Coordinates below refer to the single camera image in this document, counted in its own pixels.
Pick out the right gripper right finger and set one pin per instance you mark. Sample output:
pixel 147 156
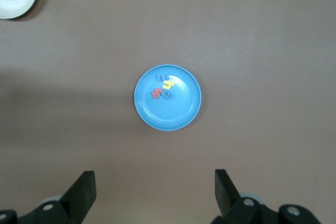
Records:
pixel 231 205

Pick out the blue plate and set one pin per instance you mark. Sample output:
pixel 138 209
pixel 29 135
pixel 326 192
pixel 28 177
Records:
pixel 170 113

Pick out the yellow lowercase letter h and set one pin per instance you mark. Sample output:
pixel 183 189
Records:
pixel 167 85

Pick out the blue lowercase letter m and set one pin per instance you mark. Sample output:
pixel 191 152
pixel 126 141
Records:
pixel 159 77

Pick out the blue lowercase letter q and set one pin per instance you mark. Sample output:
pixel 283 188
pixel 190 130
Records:
pixel 169 96

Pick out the red lowercase letter m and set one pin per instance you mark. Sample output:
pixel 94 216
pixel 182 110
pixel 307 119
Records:
pixel 155 93

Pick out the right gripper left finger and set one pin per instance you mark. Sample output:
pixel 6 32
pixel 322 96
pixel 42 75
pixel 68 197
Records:
pixel 78 197

